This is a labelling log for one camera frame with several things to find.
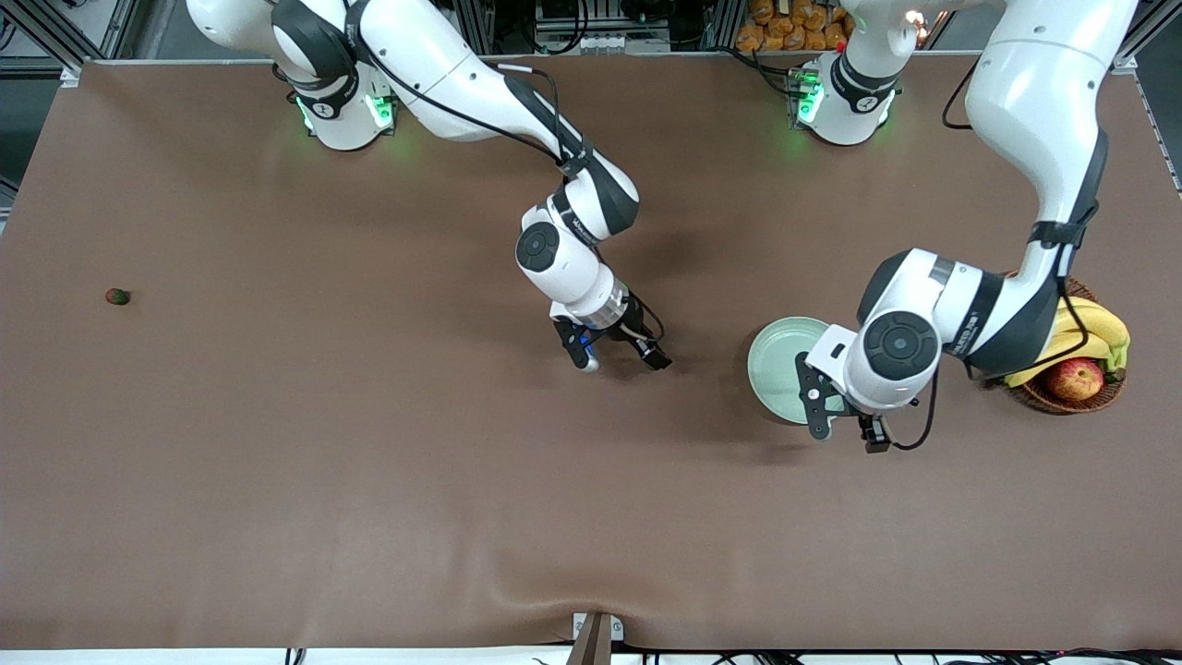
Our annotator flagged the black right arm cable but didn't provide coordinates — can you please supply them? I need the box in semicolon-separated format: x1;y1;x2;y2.
346;0;668;341

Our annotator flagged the pale green round plate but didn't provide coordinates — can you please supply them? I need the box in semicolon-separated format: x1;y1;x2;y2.
747;317;837;426

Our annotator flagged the brown table mat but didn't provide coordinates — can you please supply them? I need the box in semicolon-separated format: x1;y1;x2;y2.
0;51;1182;652

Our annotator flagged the grey equipment rack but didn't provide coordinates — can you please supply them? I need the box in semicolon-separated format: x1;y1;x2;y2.
443;0;740;56

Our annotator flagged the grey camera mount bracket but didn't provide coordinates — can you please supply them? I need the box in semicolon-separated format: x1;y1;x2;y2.
565;612;624;665

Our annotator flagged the brown wicker basket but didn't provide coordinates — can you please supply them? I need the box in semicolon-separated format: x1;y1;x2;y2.
1002;272;1128;415

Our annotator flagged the orange packaged bread pile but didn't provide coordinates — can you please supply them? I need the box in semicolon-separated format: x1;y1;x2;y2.
736;0;855;52

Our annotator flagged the red apple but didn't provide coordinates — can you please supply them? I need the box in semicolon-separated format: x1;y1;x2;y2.
1046;357;1105;402

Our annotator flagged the yellow banana bunch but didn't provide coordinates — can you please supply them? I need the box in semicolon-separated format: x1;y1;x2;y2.
1007;296;1131;389

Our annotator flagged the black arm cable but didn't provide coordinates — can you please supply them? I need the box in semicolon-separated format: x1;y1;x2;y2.
888;55;1095;453
346;0;668;341

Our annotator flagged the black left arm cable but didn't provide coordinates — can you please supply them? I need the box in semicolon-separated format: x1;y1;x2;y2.
888;55;1095;453

